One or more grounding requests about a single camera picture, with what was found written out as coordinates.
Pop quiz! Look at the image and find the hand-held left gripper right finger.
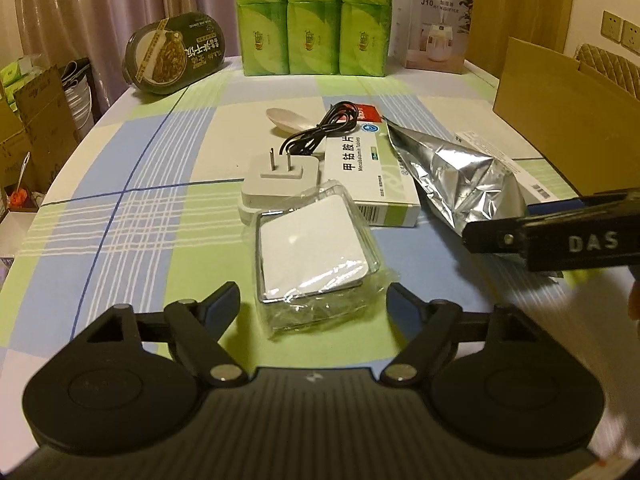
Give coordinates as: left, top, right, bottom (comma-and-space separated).
381, 281, 543, 388

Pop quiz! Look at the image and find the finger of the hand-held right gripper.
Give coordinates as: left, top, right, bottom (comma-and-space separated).
462, 215, 526, 259
577, 186, 640, 211

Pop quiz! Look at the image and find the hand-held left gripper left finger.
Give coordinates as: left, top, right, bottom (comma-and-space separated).
75, 281, 248, 388

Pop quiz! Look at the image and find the silver foil bag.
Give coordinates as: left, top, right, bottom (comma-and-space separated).
385, 121, 566, 276

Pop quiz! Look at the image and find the clear plastic box white pad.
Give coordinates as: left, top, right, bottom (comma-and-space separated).
241, 180, 403, 342

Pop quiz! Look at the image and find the white green medicine box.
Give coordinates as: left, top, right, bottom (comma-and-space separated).
320, 119, 423, 228

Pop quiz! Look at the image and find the long white box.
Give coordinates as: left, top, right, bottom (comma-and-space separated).
455, 130, 583, 203

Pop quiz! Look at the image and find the woven brown chair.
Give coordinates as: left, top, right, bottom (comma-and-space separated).
574, 44, 640, 93

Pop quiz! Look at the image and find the white power adapter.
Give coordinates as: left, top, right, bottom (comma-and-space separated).
239, 147, 321, 226

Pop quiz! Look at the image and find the white spoon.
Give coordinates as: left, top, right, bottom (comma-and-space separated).
265, 107, 326, 136

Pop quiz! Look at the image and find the white humidifier box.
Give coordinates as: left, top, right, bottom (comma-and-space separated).
391, 0, 475, 72

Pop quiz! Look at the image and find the brown cardboard storage box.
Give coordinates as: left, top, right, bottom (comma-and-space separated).
0, 67, 81, 196

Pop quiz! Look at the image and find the stack of metal bowls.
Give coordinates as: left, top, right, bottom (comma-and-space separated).
62, 57, 96, 136

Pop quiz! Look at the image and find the dark green oval food bowl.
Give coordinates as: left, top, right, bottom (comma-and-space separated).
122, 10, 226, 97

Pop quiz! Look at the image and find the stack of green tissue packs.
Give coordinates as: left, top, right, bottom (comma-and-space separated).
234, 0, 396, 78

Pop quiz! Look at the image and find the green tissue pack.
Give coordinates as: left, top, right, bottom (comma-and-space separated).
0, 57, 48, 101

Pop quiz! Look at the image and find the pink sheer curtain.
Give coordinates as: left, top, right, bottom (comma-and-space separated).
15, 0, 236, 63

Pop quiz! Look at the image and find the black cable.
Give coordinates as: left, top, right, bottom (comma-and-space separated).
280, 101, 361, 158

